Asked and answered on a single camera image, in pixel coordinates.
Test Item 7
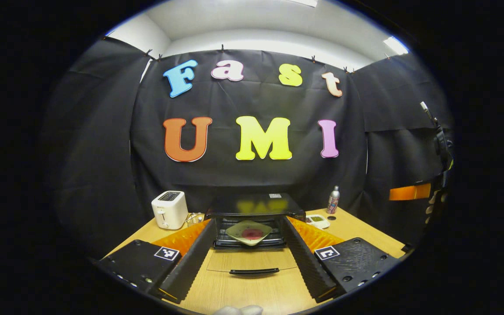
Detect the black electric oven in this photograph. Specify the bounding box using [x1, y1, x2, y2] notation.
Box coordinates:
[206, 193, 307, 276]

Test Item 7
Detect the white sectioned condiment dish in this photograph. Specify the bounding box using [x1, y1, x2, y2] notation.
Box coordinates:
[305, 214, 331, 230]

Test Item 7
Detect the small ceiling light panel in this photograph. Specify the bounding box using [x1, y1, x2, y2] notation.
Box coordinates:
[382, 36, 410, 56]

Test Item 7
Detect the red meat slice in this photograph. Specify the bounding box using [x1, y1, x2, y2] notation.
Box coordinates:
[241, 226, 265, 241]

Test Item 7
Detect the silver spray bottle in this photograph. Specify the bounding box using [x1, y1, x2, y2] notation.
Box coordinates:
[327, 185, 341, 214]

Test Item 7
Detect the oven wire rack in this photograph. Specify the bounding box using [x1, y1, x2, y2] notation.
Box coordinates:
[214, 218, 286, 249]

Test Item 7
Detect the white toaster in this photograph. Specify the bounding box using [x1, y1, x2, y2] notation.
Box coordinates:
[151, 191, 189, 230]

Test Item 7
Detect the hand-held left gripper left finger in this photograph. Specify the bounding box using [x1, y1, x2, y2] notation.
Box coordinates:
[96, 219, 217, 305]

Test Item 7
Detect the pale green food plate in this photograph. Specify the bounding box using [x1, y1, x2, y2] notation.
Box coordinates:
[225, 220, 273, 246]

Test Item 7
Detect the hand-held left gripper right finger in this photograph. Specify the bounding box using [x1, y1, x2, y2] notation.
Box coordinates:
[281, 216, 401, 303]

